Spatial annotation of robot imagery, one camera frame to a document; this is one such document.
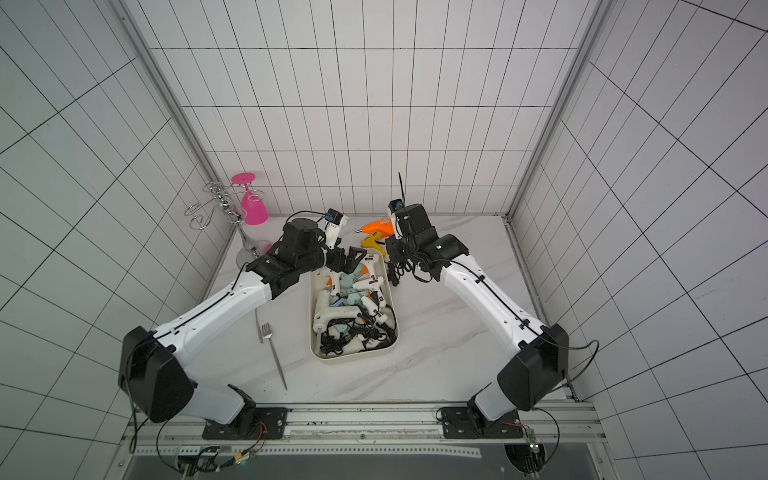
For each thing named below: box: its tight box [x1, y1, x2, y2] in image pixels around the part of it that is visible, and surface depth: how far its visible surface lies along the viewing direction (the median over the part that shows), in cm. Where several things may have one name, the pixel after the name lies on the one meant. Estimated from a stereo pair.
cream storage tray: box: [309, 248, 400, 361], surface depth 88 cm
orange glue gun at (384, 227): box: [354, 219, 394, 238], surface depth 81 cm
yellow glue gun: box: [361, 232, 387, 257], surface depth 112 cm
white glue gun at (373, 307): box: [360, 296, 388, 319], surface depth 89 cm
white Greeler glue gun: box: [313, 288, 362, 346], surface depth 85 cm
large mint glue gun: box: [339, 273, 365, 305], surface depth 96 cm
